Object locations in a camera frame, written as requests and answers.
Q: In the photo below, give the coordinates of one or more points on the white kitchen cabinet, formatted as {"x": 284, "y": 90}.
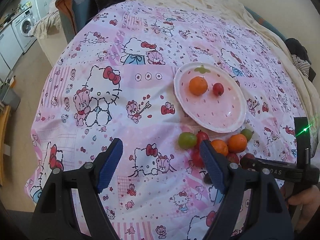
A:
{"x": 10, "y": 51}

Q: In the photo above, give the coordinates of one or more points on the orange mandarin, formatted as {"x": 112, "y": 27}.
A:
{"x": 237, "y": 143}
{"x": 198, "y": 85}
{"x": 220, "y": 146}

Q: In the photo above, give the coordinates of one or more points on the cream floral blanket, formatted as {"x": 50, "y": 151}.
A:
{"x": 235, "y": 11}

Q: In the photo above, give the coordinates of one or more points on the red cherry tomato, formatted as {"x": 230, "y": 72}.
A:
{"x": 201, "y": 136}
{"x": 196, "y": 159}
{"x": 218, "y": 89}

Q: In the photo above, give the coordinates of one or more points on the person's right hand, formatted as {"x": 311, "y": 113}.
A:
{"x": 309, "y": 200}

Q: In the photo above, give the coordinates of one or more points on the wooden chair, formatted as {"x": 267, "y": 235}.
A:
{"x": 3, "y": 127}

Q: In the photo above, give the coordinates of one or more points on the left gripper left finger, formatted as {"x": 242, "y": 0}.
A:
{"x": 54, "y": 216}

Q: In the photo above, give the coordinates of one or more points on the black striped clothing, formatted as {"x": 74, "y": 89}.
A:
{"x": 300, "y": 58}

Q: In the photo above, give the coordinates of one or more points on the red strawberry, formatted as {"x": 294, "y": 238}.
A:
{"x": 233, "y": 158}

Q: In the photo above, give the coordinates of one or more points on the pink strawberry pattern plate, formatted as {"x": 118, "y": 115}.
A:
{"x": 220, "y": 114}

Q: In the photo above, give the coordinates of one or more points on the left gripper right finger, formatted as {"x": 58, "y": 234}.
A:
{"x": 267, "y": 216}

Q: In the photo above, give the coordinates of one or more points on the pink Hello Kitty bedsheet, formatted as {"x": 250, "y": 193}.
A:
{"x": 116, "y": 80}

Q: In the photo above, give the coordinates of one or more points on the green grape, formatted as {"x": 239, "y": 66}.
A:
{"x": 187, "y": 140}
{"x": 247, "y": 133}

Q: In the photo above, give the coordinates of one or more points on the white washing machine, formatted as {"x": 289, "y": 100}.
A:
{"x": 22, "y": 26}

